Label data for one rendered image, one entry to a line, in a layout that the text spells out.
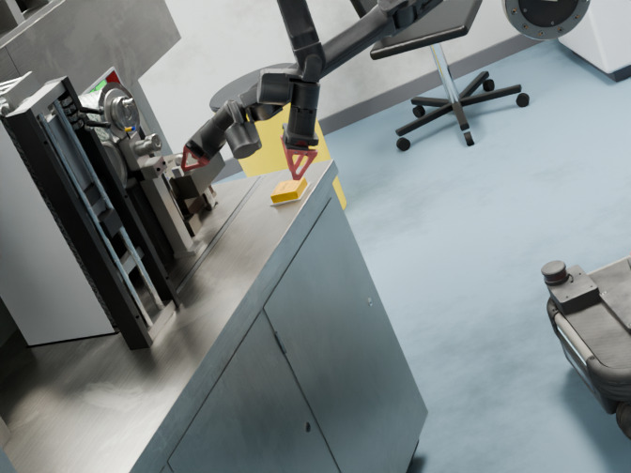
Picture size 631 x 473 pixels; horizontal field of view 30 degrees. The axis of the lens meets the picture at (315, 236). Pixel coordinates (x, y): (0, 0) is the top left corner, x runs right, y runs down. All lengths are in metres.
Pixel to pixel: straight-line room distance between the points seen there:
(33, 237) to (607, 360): 1.41
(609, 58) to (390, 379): 2.38
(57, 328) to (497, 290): 1.75
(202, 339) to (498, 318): 1.60
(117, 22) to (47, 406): 1.32
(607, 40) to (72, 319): 3.06
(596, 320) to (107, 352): 1.32
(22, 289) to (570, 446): 1.45
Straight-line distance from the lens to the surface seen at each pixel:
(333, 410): 2.77
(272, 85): 2.41
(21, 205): 2.46
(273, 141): 4.63
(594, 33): 5.04
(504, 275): 3.97
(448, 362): 3.64
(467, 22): 4.93
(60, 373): 2.50
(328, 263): 2.83
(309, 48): 2.39
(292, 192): 2.75
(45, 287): 2.55
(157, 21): 3.52
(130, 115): 2.68
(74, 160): 2.36
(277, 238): 2.60
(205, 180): 2.85
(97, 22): 3.28
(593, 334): 3.10
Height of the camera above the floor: 1.92
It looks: 24 degrees down
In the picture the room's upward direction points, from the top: 24 degrees counter-clockwise
